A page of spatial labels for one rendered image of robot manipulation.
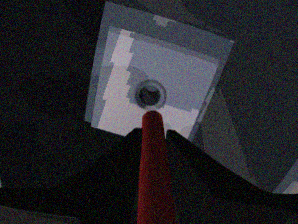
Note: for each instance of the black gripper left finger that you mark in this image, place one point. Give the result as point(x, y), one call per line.
point(100, 194)

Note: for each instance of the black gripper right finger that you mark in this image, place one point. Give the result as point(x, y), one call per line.
point(205, 192)

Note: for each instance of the dark red peg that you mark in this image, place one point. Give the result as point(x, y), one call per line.
point(155, 199)

